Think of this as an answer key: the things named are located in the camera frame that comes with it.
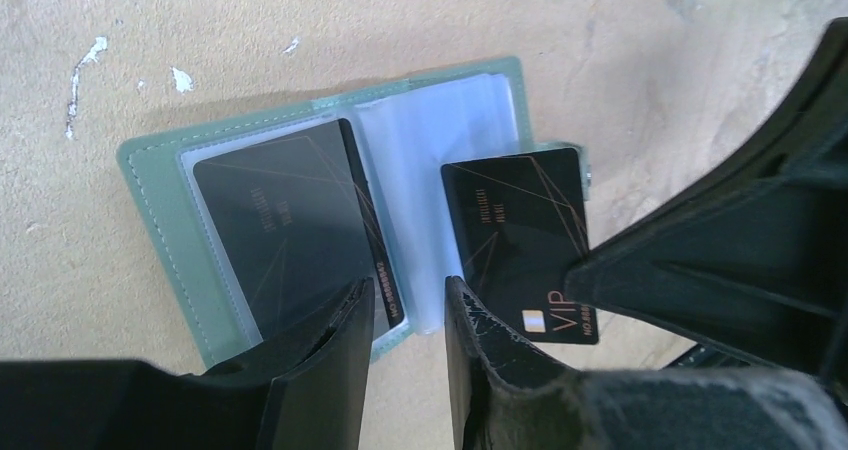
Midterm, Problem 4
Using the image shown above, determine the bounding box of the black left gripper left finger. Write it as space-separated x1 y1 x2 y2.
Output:
1 279 374 449

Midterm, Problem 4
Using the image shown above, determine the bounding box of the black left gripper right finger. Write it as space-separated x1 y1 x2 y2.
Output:
445 276 847 449

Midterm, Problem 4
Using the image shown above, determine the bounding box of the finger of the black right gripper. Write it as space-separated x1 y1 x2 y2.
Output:
563 17 847 381

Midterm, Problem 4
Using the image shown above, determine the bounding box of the green card holder wallet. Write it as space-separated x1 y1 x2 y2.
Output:
118 57 590 366

